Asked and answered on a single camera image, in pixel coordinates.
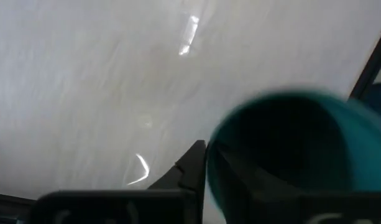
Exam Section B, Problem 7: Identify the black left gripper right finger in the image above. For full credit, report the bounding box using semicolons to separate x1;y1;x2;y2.
208;145;303;224

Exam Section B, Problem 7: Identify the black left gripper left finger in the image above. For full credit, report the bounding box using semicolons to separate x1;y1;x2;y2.
147;139;208;200

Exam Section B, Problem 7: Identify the small dark green cup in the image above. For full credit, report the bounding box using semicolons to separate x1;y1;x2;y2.
205;89;381;224

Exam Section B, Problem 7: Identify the black metal table frame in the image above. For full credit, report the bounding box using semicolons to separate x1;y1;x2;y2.
348;22;381;101

